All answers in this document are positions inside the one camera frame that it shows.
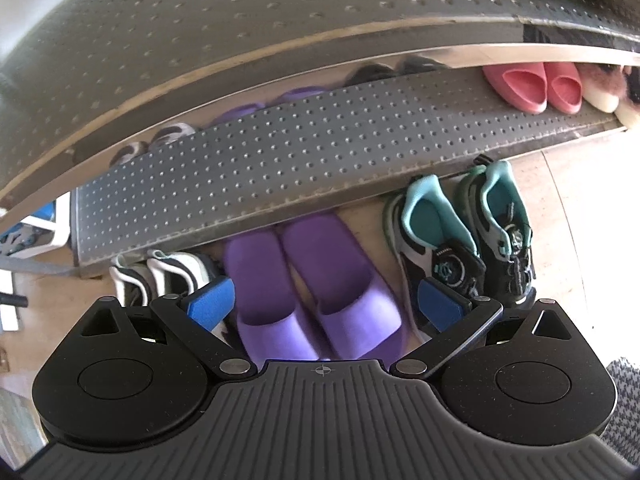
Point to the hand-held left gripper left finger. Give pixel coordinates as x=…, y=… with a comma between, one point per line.
x=210, y=305

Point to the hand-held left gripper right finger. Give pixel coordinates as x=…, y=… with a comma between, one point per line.
x=442, y=302

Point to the white and black sneaker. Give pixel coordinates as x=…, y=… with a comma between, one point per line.
x=130, y=280
x=175, y=270

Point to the purple slipper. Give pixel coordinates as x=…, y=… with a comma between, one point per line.
x=270, y=305
x=345, y=290

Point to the black teal-lined sneaker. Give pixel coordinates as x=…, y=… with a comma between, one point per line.
x=505, y=225
x=430, y=230

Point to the metal shoe rack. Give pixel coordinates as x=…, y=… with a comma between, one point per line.
x=300, y=135

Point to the white side rack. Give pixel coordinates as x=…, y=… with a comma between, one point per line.
x=60, y=225

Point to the black pole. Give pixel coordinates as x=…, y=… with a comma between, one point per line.
x=12, y=300

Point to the blue and white sneaker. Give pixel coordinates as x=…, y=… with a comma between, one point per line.
x=20, y=242

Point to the right houndstooth trouser leg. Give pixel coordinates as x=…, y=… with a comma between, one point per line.
x=625, y=405

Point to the pink furry slipper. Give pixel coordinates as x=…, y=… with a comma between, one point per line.
x=602, y=90
x=631, y=110

